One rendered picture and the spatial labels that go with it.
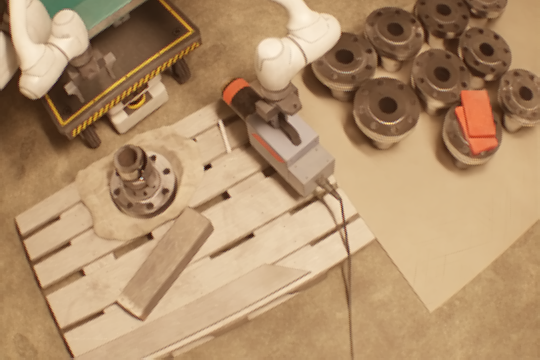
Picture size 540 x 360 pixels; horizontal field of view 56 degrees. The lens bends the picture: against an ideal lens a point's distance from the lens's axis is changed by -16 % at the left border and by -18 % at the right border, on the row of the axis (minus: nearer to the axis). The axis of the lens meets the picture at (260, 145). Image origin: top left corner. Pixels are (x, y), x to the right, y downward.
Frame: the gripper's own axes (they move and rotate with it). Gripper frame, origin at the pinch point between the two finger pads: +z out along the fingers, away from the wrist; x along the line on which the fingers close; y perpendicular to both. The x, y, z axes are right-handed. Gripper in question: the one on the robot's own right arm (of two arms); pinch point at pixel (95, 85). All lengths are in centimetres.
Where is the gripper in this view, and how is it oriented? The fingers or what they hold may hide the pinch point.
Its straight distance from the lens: 202.0
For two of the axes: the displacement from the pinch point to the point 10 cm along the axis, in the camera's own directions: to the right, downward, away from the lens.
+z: 0.8, 4.7, 8.8
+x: -7.8, 5.8, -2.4
